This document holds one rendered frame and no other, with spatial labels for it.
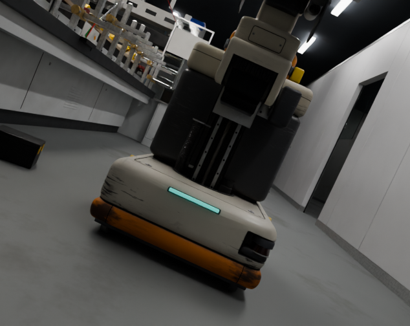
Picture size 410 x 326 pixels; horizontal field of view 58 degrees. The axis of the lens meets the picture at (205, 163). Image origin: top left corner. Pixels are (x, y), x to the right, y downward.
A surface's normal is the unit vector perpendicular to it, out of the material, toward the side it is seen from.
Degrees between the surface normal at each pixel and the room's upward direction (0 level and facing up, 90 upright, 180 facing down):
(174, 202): 90
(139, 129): 90
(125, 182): 90
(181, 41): 90
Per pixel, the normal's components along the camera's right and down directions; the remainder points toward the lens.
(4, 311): 0.41, -0.91
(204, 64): -0.05, 0.05
